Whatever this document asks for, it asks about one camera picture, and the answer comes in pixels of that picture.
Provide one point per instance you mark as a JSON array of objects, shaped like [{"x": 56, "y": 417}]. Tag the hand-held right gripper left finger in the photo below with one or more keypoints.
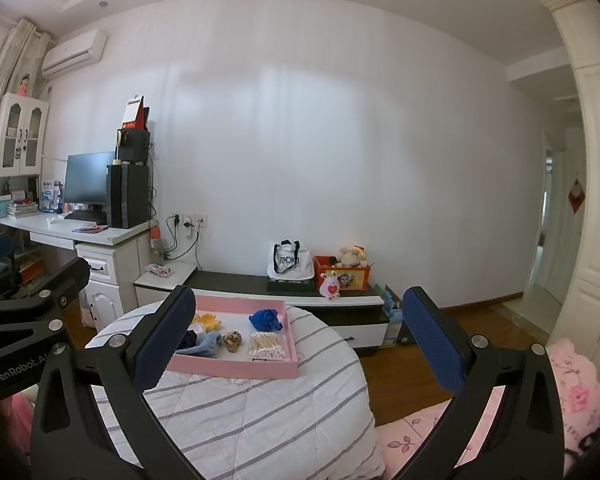
[{"x": 162, "y": 335}]

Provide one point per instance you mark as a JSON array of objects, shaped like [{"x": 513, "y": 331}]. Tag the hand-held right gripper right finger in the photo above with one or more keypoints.
[{"x": 430, "y": 340}]

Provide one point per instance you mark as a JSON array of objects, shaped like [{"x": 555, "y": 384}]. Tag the black scrunchie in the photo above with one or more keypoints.
[{"x": 189, "y": 341}]

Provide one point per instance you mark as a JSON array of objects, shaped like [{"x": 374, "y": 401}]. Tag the yellow knitted piece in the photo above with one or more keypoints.
[{"x": 207, "y": 321}]

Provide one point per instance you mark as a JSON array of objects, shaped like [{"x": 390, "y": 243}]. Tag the grey-blue plush headband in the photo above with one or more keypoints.
[{"x": 210, "y": 344}]

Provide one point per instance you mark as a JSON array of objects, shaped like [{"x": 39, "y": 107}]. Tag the beige scrunchie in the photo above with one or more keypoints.
[{"x": 232, "y": 341}]

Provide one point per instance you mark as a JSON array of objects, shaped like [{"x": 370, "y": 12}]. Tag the pink cardboard box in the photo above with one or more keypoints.
[{"x": 240, "y": 371}]

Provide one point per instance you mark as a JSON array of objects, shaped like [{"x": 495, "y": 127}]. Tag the pack of cotton swabs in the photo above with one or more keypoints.
[{"x": 266, "y": 346}]

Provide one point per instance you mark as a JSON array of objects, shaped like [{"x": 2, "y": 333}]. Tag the blue knitted piece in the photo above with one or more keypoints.
[{"x": 266, "y": 320}]

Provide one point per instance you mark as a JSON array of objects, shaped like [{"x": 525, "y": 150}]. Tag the black stand base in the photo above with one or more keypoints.
[{"x": 407, "y": 335}]

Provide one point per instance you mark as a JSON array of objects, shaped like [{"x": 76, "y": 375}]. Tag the blue packet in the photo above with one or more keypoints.
[{"x": 392, "y": 315}]

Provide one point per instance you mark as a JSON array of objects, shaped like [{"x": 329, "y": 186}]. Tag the stack of books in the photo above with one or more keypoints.
[{"x": 22, "y": 209}]

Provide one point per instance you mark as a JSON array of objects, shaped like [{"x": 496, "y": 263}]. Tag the white desk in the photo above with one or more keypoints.
[{"x": 45, "y": 225}]

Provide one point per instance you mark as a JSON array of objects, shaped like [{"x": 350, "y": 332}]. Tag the small floral pouch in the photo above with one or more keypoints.
[{"x": 158, "y": 270}]

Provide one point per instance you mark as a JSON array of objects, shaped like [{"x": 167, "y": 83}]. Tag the pink cloth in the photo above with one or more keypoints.
[{"x": 22, "y": 425}]

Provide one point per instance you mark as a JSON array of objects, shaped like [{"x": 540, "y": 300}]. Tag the black keyboard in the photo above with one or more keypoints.
[{"x": 85, "y": 215}]

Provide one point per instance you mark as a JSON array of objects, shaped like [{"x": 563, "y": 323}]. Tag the blue and white box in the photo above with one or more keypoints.
[{"x": 51, "y": 195}]

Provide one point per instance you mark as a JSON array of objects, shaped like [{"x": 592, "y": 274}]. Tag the black and white tv stand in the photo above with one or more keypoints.
[{"x": 230, "y": 280}]

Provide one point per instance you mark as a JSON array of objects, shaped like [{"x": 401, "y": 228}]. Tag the orange-capped bottle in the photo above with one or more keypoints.
[{"x": 155, "y": 245}]

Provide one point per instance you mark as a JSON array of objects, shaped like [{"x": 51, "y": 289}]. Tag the red toy box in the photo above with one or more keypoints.
[{"x": 352, "y": 277}]

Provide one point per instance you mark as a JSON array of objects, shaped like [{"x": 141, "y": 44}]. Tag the black computer tower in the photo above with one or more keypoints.
[{"x": 127, "y": 195}]

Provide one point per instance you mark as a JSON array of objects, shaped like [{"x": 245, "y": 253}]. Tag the computer monitor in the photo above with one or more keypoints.
[{"x": 87, "y": 180}]

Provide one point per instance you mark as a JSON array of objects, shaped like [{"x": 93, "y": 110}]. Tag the beige plush toy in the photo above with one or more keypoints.
[{"x": 351, "y": 257}]

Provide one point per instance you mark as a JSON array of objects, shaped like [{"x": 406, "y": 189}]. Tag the white glass-door hutch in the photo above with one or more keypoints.
[{"x": 22, "y": 130}]

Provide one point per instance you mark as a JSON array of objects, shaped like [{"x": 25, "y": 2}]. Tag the white shopping bag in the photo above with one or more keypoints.
[{"x": 290, "y": 262}]

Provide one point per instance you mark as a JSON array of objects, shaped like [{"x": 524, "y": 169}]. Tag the black box on tower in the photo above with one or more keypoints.
[{"x": 132, "y": 147}]

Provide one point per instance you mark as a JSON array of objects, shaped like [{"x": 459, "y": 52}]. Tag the pink floral blanket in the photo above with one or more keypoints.
[{"x": 580, "y": 390}]

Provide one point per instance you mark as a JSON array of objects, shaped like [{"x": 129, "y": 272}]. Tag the white door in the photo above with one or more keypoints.
[{"x": 562, "y": 240}]

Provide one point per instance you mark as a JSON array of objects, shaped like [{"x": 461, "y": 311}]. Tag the beige curtain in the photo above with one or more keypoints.
[{"x": 0, "y": 85}]

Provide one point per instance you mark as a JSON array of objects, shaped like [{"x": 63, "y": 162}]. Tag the small doll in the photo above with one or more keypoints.
[{"x": 24, "y": 85}]

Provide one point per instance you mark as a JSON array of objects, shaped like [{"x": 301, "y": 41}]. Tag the red and white carton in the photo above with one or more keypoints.
[{"x": 134, "y": 115}]

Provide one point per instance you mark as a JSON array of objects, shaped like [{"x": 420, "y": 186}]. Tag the red door ornament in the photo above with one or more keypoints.
[{"x": 575, "y": 195}]

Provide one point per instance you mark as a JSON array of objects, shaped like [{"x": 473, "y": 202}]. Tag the white air conditioner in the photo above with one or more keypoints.
[{"x": 75, "y": 55}]

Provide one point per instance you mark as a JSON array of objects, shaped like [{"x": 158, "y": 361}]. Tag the wall power outlet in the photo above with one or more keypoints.
[{"x": 192, "y": 220}]

